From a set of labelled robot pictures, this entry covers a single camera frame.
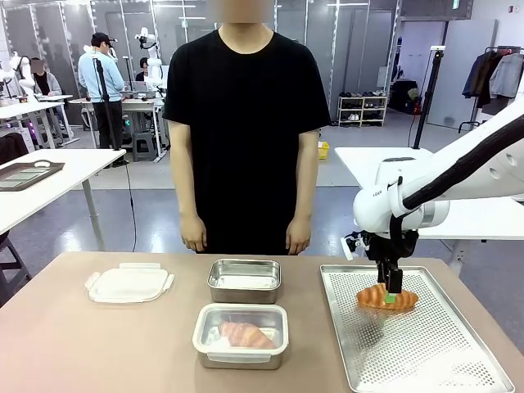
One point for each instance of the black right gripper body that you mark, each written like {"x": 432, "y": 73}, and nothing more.
{"x": 389, "y": 245}

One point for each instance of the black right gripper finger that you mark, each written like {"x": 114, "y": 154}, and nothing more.
{"x": 381, "y": 272}
{"x": 395, "y": 282}

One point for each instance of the golden brown bread roll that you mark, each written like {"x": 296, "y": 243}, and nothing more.
{"x": 247, "y": 335}
{"x": 370, "y": 298}

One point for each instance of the translucent plastic clip lid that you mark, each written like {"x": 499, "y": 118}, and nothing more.
{"x": 200, "y": 327}
{"x": 129, "y": 282}

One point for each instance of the person's left forearm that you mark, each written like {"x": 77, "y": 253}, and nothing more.
{"x": 305, "y": 192}

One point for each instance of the person's right forearm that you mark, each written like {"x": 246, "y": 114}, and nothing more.
{"x": 184, "y": 192}

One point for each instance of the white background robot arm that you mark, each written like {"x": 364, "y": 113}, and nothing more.
{"x": 152, "y": 61}

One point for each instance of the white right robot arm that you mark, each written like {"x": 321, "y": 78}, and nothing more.
{"x": 372, "y": 209}

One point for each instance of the steel rectangular container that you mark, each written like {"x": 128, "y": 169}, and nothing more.
{"x": 244, "y": 278}
{"x": 239, "y": 360}

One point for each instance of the person's left hand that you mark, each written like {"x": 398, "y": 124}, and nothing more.
{"x": 299, "y": 239}

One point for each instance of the person's right hand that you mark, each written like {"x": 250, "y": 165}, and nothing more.
{"x": 194, "y": 235}

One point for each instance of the perforated metal baking tray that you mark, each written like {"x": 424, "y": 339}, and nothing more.
{"x": 389, "y": 352}

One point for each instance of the large white empty table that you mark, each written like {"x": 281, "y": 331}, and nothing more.
{"x": 356, "y": 163}

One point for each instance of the yellow bin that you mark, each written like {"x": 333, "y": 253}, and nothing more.
{"x": 323, "y": 150}

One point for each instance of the white shoe rack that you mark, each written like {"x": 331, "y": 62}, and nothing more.
{"x": 362, "y": 110}

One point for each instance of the black clothes rack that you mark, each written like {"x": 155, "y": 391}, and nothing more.
{"x": 475, "y": 118}

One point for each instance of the person in black t-shirt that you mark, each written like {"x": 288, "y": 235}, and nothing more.
{"x": 245, "y": 123}

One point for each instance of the dark hanging jacket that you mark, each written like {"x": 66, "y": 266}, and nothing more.
{"x": 479, "y": 78}

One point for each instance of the grey hanging jacket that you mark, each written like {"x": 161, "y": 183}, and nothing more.
{"x": 507, "y": 75}

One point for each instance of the grey plastic stool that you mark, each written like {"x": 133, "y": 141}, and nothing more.
{"x": 144, "y": 146}

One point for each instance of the grey background workbench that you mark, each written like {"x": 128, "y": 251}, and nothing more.
{"x": 139, "y": 104}

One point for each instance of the white table with dark tray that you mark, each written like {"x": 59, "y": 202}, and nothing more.
{"x": 61, "y": 180}

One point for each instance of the man in light blue sweater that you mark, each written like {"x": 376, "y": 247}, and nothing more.
{"x": 98, "y": 78}

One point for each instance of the dark rectangular tray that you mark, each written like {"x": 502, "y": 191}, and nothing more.
{"x": 28, "y": 174}

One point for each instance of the dark stool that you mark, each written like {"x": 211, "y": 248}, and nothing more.
{"x": 12, "y": 266}

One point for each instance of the seated person in grey jacket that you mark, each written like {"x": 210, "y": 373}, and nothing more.
{"x": 46, "y": 84}

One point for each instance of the white background desk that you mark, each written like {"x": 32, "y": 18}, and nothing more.
{"x": 32, "y": 108}

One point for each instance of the black chair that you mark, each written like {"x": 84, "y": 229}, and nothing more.
{"x": 12, "y": 147}

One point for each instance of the small white background robot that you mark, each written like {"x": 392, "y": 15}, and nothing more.
{"x": 18, "y": 73}

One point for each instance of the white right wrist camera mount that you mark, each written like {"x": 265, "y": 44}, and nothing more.
{"x": 347, "y": 247}

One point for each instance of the black pole with white camera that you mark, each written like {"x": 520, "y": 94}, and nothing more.
{"x": 427, "y": 94}

